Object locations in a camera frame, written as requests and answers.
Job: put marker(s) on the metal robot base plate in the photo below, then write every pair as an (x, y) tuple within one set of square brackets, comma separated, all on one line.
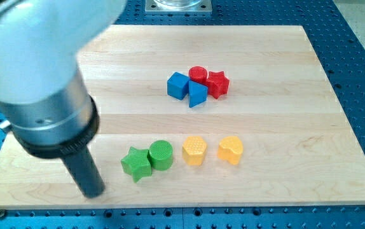
[(160, 6)]

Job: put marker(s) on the yellow hexagon block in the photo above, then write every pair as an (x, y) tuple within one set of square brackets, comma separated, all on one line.
[(194, 150)]

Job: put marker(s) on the green star block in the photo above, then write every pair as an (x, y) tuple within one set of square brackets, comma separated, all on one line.
[(137, 164)]

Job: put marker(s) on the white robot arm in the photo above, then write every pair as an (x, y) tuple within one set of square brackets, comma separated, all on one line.
[(42, 92)]

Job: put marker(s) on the light wooden board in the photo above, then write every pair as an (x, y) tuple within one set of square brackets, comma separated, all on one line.
[(299, 148)]

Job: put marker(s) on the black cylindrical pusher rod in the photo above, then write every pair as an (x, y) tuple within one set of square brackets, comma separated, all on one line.
[(83, 170)]

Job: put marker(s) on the blue triangle block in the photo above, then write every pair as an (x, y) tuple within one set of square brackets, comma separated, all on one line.
[(197, 93)]

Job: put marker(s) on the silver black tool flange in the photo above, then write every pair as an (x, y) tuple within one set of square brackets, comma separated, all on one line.
[(59, 125)]

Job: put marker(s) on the red star block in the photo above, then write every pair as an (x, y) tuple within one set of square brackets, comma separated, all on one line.
[(217, 83)]

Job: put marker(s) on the green cylinder block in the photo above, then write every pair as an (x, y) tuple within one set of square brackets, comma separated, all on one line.
[(161, 155)]

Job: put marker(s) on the blue cube block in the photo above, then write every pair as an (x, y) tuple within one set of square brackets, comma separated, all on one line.
[(177, 86)]

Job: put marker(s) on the yellow heart block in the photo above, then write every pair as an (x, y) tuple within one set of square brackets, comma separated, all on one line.
[(230, 149)]

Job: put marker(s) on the red cylinder block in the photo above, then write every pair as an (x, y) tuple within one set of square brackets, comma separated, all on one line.
[(198, 74)]

